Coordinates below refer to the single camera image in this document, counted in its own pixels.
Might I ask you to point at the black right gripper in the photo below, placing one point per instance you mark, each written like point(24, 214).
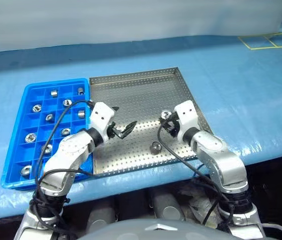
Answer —
point(172, 127)

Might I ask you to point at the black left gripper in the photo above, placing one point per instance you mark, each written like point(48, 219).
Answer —
point(112, 131)

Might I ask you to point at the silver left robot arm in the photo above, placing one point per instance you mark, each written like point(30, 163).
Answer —
point(73, 147)

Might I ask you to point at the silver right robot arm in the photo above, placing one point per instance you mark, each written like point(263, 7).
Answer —
point(218, 155)

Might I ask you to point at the blue compartment tray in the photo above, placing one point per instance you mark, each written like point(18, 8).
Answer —
point(36, 125)

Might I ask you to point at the perforated metal tray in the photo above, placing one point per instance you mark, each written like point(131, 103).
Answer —
point(135, 95)

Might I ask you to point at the blue table cover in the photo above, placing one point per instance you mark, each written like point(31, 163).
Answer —
point(243, 87)

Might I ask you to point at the gray rounded housing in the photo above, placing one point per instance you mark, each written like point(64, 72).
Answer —
point(165, 207)
point(100, 215)

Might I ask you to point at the white backdrop sheet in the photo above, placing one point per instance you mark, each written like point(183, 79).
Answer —
point(130, 20)

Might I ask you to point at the gray robot torso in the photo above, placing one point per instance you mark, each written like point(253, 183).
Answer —
point(155, 232)

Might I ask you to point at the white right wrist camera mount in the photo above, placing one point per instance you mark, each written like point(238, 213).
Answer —
point(187, 112)

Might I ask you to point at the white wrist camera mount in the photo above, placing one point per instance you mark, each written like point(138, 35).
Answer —
point(100, 115)
point(187, 112)

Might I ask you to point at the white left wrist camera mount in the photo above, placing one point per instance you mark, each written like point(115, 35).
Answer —
point(100, 115)

